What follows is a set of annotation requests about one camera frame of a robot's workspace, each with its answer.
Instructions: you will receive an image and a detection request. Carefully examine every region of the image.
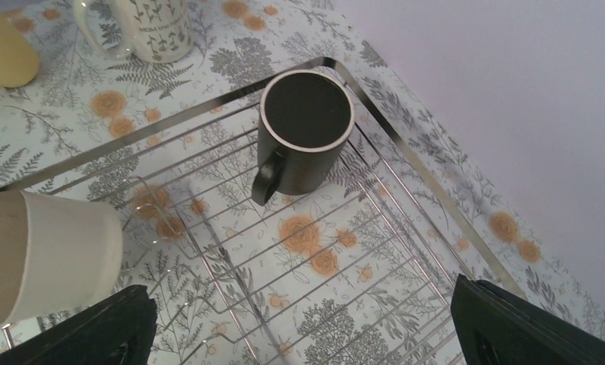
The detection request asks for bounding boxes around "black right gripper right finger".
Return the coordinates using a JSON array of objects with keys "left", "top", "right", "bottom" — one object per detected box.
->
[{"left": 451, "top": 275, "right": 605, "bottom": 364}]

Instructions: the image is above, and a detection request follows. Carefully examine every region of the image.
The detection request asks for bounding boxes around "white floral mug orange inside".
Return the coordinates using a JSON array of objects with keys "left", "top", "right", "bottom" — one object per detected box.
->
[{"left": 73, "top": 0, "right": 194, "bottom": 63}]

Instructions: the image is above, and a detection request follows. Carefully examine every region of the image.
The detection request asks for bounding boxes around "beige cup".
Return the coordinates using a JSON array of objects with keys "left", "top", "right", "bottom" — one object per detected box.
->
[{"left": 0, "top": 191, "right": 123, "bottom": 325}]

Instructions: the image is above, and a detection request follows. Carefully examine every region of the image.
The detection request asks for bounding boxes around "black mug with white text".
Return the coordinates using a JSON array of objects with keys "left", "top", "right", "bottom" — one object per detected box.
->
[{"left": 252, "top": 70, "right": 355, "bottom": 206}]

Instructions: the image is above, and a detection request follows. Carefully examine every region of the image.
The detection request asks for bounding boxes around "yellow mug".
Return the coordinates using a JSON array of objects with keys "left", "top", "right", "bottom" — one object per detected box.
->
[{"left": 0, "top": 14, "right": 40, "bottom": 88}]

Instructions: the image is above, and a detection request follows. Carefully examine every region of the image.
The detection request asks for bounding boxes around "metal wire dish rack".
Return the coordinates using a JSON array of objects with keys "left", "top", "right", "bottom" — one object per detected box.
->
[{"left": 0, "top": 59, "right": 524, "bottom": 364}]

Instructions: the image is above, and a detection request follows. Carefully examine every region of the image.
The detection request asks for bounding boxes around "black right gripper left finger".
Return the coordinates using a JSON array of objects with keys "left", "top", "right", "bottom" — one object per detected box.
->
[{"left": 0, "top": 284, "right": 157, "bottom": 364}]

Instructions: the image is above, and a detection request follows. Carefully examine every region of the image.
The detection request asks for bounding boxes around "floral patterned table mat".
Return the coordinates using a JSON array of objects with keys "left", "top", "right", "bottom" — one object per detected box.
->
[{"left": 0, "top": 1, "right": 605, "bottom": 364}]

